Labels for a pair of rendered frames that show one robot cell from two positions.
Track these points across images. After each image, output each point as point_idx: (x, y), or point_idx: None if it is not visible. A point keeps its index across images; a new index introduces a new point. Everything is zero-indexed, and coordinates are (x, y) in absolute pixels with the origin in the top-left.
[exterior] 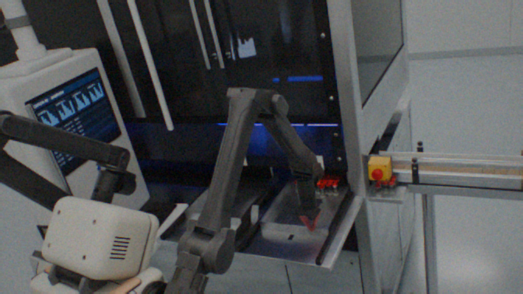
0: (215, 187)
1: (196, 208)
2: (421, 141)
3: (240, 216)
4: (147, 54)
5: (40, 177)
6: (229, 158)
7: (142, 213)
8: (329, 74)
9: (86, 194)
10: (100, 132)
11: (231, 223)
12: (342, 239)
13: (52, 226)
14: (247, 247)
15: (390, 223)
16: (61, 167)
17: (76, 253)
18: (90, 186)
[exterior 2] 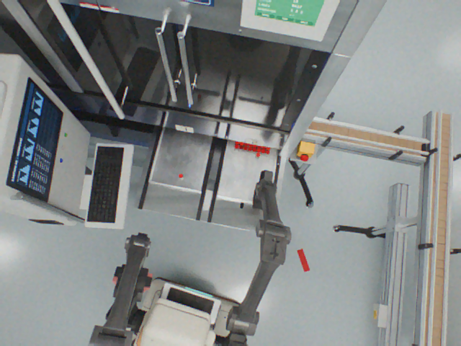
0: (251, 304)
1: (153, 169)
2: (333, 114)
3: (196, 181)
4: (100, 81)
5: (126, 323)
6: (261, 292)
7: (205, 324)
8: (292, 115)
9: (62, 187)
10: (52, 134)
11: (191, 190)
12: (278, 207)
13: (148, 345)
14: (212, 217)
15: None
16: (45, 194)
17: None
18: (61, 179)
